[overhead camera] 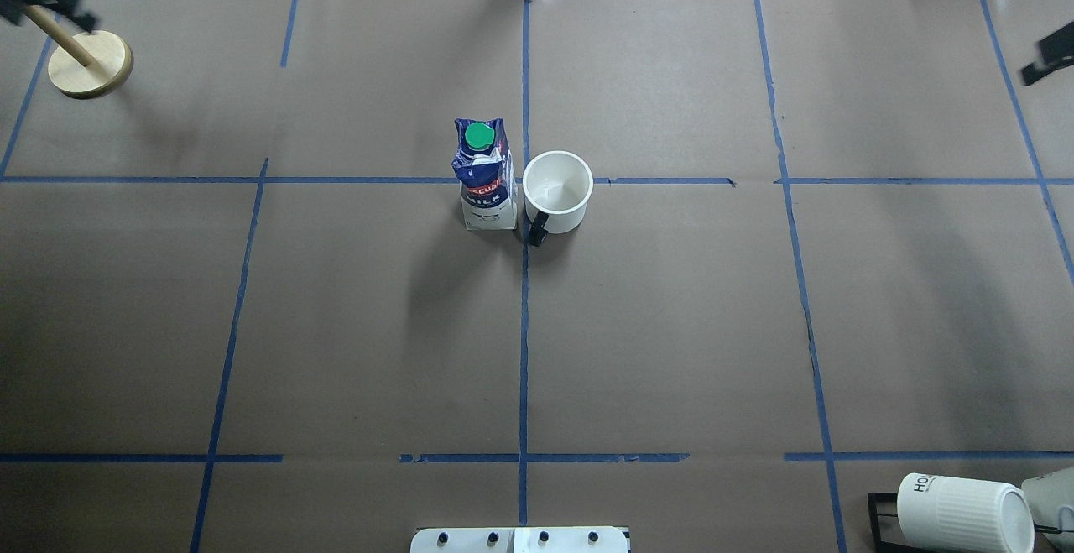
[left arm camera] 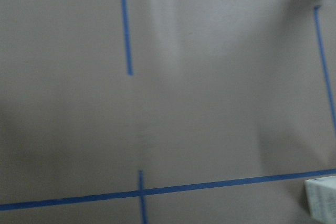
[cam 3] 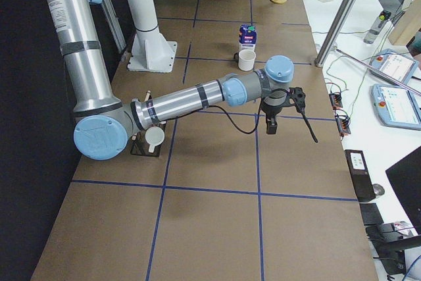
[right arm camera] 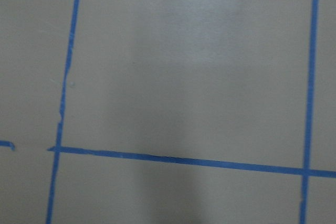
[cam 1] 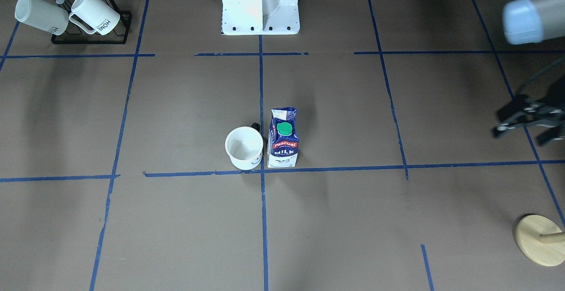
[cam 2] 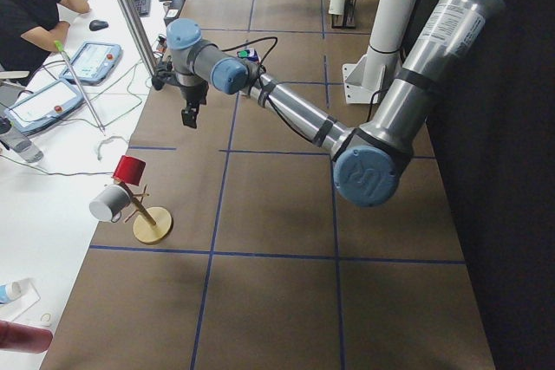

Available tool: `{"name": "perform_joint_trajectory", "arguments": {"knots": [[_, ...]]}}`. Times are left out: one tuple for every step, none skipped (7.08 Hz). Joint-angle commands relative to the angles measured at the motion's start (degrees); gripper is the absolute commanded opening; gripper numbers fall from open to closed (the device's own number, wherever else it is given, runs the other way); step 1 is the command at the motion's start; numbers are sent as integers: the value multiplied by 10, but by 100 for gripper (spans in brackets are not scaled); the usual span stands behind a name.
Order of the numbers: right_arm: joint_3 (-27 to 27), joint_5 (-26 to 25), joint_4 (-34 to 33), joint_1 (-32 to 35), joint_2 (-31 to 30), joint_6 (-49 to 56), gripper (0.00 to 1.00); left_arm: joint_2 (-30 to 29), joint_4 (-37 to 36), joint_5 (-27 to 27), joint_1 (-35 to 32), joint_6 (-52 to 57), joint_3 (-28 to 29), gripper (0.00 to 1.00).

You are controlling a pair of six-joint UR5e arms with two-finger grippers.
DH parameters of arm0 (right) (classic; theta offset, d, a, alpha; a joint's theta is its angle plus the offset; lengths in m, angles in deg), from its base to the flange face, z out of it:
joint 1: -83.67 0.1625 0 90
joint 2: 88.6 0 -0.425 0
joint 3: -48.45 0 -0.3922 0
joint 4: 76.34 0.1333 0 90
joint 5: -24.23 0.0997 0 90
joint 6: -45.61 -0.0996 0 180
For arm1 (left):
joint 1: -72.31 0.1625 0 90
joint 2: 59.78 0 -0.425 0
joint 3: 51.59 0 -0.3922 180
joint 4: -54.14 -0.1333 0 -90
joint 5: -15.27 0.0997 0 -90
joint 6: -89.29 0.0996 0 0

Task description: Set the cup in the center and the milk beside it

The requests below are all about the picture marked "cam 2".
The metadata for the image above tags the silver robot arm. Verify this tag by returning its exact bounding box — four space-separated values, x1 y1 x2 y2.
166 0 512 207

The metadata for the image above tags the white ribbed HOME mug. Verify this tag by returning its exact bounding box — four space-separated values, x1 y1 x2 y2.
328 0 346 16

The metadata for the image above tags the wooden mug tree stand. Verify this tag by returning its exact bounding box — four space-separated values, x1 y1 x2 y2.
114 179 173 245

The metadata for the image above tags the red mug on tree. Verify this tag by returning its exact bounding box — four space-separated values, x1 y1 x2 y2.
112 155 146 185

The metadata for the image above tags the red cylinder bottle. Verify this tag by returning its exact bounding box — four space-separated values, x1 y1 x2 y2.
1 321 53 354

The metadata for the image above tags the upper blue teach pendant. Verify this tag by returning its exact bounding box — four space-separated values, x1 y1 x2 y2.
69 42 122 86

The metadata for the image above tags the lower blue teach pendant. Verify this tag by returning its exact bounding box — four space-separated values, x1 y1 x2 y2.
4 80 84 135

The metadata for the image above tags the black wire mug rack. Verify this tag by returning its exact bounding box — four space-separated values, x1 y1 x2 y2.
328 0 357 29

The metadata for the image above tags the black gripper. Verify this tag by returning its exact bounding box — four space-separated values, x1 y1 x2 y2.
180 82 208 129

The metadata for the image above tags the aluminium frame post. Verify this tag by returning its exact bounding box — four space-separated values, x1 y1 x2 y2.
117 0 159 79

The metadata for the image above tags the clear water bottle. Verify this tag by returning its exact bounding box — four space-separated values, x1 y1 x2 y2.
1 117 43 163

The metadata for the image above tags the blue white milk carton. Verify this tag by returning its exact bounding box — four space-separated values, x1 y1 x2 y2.
236 48 260 64

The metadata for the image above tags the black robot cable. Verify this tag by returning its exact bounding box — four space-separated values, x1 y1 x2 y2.
219 36 279 72

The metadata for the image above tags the metal rod green tip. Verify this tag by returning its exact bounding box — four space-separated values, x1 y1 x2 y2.
54 40 106 135

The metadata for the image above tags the black computer mouse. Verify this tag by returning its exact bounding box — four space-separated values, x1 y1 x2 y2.
88 19 109 32

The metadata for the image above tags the white mug on tree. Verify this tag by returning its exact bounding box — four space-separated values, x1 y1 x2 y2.
88 184 131 223

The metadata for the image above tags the blue teach pendant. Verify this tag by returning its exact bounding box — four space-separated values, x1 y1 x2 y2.
69 42 122 86
4 80 84 135

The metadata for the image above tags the white pedestal post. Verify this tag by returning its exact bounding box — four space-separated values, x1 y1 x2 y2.
343 0 416 104

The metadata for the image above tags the person in black shirt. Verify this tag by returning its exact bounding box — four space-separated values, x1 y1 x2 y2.
1 0 90 85

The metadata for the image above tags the white tube roll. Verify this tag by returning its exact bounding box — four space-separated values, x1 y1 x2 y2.
0 282 22 305

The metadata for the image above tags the black camera mount wrist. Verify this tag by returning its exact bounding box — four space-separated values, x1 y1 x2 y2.
151 56 176 91

